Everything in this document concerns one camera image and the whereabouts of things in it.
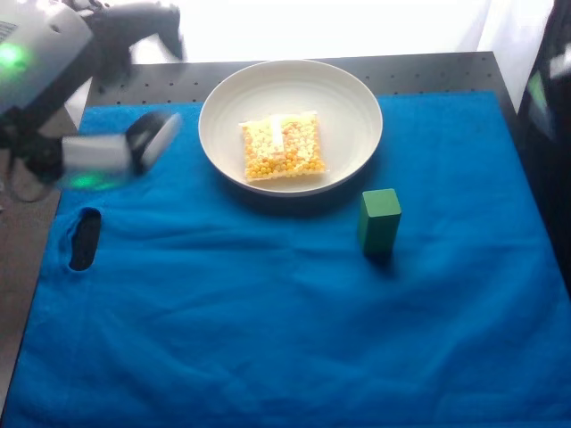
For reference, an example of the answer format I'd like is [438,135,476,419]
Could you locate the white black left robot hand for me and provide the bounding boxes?
[0,0,187,193]

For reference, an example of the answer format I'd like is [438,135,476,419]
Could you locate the bag of yellow beads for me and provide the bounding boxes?
[239,113,329,184]

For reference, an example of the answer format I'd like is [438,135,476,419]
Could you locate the green block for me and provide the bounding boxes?
[356,187,402,258]

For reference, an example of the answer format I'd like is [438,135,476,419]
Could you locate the white round plate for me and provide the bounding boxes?
[198,59,385,199]

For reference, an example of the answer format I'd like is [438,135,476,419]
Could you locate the blue cloth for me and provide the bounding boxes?
[0,91,571,428]

